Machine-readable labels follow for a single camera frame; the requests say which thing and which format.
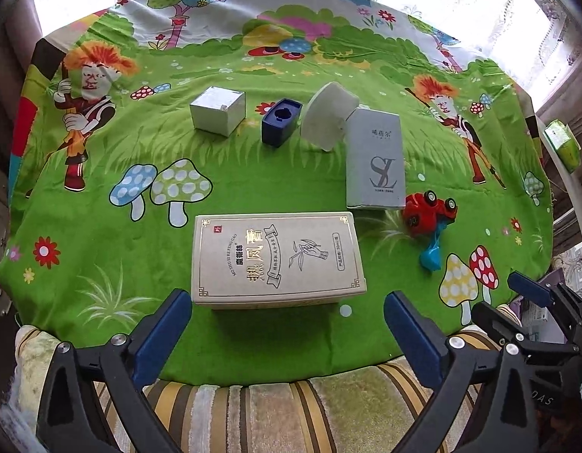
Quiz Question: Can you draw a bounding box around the striped sofa cushion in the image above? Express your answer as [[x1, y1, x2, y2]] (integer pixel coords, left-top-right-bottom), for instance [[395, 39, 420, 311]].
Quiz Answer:
[[12, 323, 509, 453]]

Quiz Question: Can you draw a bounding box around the green tissue pack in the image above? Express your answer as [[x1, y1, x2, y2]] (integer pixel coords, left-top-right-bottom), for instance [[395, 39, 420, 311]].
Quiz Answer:
[[543, 120, 582, 173]]

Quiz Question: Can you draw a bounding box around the purple cardboard box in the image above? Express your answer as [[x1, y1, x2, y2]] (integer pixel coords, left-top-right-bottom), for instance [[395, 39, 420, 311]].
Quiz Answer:
[[513, 259, 582, 341]]

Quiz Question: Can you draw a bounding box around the brown patterned curtain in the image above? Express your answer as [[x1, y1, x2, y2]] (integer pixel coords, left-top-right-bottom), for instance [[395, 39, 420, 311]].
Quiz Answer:
[[536, 9, 582, 119]]

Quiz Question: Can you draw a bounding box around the brown plain curtain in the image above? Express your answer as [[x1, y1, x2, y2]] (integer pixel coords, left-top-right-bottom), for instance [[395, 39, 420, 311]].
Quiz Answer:
[[0, 0, 41, 152]]

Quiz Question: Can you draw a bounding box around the white furry item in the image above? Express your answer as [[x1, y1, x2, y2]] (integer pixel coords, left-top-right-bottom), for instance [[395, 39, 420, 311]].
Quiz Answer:
[[0, 387, 41, 453]]

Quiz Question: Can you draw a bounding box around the red toy car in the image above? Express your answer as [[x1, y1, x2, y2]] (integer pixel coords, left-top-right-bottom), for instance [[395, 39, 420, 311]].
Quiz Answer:
[[401, 190, 458, 237]]

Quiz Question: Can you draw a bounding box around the blue toy piece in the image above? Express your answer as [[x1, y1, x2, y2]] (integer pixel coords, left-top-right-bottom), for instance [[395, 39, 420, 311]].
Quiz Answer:
[[419, 226, 445, 274]]

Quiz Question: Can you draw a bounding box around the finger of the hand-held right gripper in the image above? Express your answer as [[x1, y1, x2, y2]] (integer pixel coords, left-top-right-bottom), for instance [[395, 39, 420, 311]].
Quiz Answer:
[[471, 301, 575, 359], [507, 271, 582, 326]]

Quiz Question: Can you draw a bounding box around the large beige box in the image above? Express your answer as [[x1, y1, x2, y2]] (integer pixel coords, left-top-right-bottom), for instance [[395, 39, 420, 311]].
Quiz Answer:
[[191, 211, 368, 311]]

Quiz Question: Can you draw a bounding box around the green cartoon printed blanket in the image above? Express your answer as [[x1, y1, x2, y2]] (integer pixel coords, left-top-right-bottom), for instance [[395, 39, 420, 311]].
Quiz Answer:
[[8, 0, 556, 385]]

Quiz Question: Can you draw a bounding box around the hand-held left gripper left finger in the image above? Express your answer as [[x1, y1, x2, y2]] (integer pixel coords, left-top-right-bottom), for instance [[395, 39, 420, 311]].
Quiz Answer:
[[36, 289, 193, 453]]

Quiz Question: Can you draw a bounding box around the tall grey box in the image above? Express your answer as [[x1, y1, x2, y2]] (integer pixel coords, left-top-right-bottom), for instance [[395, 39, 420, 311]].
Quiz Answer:
[[344, 108, 407, 211]]

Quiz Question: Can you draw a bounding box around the white shelf board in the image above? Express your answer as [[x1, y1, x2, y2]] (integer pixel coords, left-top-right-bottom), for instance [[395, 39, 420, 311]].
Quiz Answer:
[[536, 113, 582, 246]]

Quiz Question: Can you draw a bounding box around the dark blue open box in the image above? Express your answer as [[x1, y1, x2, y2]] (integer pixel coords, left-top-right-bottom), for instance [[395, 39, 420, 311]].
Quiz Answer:
[[261, 98, 303, 147]]

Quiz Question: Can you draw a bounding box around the small silver box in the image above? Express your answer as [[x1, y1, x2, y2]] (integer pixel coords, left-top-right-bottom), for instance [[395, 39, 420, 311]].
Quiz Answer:
[[190, 86, 247, 137]]

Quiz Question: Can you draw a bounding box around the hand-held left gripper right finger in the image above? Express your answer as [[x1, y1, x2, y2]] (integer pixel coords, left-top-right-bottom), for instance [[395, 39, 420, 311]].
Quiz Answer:
[[383, 291, 542, 453]]

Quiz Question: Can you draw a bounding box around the white rounded box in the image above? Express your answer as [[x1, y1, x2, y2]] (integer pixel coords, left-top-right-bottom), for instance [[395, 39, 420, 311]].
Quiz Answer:
[[301, 82, 360, 153]]

